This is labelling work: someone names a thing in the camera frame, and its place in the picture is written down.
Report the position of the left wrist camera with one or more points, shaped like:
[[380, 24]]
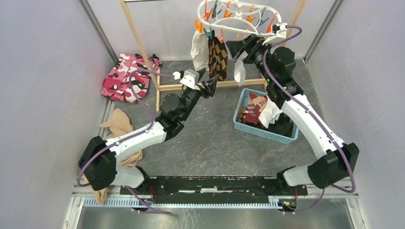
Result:
[[188, 78]]

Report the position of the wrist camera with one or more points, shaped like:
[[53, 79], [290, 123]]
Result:
[[278, 34], [188, 78]]

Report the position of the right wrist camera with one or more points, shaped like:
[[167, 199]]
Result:
[[278, 34]]

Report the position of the white plastic clip hanger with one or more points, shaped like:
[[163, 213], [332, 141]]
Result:
[[234, 16]]

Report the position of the beige cloth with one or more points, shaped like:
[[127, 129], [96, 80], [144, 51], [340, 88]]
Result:
[[119, 125]]

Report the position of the wooden drying rack frame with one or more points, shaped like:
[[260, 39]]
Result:
[[175, 87]]

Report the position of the pink clothespin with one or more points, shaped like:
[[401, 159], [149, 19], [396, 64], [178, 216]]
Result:
[[221, 37]]

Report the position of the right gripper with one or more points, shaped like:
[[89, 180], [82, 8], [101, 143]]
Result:
[[252, 45]]

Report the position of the blue plastic basket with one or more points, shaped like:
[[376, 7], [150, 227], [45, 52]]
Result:
[[243, 99]]

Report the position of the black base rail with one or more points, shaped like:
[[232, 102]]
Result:
[[216, 190]]

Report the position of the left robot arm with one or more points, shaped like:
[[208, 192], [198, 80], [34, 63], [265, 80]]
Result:
[[100, 163]]

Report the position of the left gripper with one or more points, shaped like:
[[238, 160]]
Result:
[[209, 86]]

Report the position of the pink camouflage cloth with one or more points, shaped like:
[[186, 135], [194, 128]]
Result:
[[119, 86]]

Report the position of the red striped sock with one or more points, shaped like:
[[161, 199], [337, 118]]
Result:
[[254, 105]]

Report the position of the white sock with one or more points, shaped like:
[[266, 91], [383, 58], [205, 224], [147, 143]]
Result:
[[269, 113], [199, 51], [239, 69]]

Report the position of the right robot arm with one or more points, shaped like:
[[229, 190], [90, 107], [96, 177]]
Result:
[[336, 159]]

